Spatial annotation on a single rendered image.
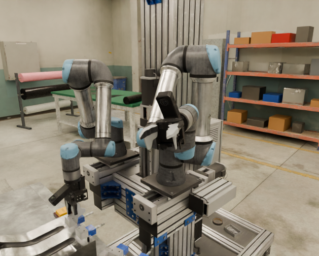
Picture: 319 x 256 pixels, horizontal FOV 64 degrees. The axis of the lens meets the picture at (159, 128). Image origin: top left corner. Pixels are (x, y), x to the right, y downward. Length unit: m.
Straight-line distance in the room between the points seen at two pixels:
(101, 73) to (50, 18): 7.02
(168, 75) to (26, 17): 7.08
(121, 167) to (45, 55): 6.67
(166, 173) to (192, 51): 0.57
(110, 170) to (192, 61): 0.85
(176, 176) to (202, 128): 0.27
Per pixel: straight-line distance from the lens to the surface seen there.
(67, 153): 1.15
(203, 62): 1.08
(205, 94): 1.11
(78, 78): 1.32
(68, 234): 1.27
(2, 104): 7.75
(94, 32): 8.91
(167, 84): 1.05
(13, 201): 1.81
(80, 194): 1.24
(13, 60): 7.43
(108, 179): 1.62
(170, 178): 1.25
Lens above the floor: 1.64
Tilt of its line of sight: 16 degrees down
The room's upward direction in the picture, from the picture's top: straight up
